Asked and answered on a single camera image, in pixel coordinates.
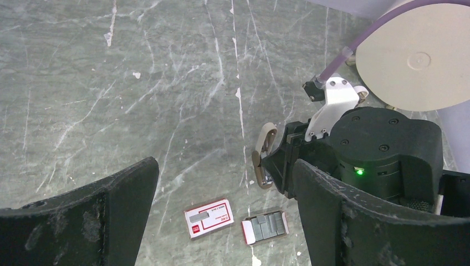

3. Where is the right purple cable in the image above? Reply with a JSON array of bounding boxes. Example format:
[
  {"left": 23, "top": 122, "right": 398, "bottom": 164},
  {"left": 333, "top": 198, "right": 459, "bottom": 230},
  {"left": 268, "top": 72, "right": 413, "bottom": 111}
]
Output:
[{"left": 316, "top": 0, "right": 470, "bottom": 85}]

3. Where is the staple box tray with staples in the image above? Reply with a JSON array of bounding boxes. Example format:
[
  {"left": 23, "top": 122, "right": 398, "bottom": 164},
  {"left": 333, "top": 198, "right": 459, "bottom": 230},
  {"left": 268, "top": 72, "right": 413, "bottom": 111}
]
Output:
[{"left": 241, "top": 210, "right": 290, "bottom": 246}]

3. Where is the beige stapler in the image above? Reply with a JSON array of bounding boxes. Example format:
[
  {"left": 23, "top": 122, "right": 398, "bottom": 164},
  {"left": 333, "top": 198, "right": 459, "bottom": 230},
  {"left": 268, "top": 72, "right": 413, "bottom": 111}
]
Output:
[{"left": 252, "top": 122, "right": 278, "bottom": 190}]

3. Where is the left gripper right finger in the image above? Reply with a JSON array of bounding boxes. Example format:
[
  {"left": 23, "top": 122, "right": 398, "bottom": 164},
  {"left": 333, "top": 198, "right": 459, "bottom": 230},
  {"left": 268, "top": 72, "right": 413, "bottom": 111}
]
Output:
[{"left": 293, "top": 160, "right": 469, "bottom": 265}]

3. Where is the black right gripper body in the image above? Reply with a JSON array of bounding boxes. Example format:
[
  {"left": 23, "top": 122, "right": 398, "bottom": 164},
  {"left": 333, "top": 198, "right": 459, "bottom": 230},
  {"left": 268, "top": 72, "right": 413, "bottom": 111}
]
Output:
[{"left": 260, "top": 107, "right": 469, "bottom": 217}]

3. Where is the cream cylindrical container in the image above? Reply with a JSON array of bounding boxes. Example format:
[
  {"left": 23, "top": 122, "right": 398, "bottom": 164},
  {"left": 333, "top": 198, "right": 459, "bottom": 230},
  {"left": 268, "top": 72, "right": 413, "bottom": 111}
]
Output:
[{"left": 347, "top": 1, "right": 469, "bottom": 111}]

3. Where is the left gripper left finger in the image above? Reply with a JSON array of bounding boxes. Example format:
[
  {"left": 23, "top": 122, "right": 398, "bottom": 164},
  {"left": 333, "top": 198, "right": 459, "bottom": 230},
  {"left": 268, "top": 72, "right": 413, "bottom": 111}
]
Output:
[{"left": 1, "top": 157, "right": 159, "bottom": 265}]

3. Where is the red staple box sleeve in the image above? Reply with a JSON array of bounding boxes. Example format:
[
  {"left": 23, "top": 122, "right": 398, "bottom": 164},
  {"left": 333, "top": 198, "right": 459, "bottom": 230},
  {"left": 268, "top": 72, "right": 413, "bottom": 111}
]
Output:
[{"left": 183, "top": 198, "right": 234, "bottom": 239}]

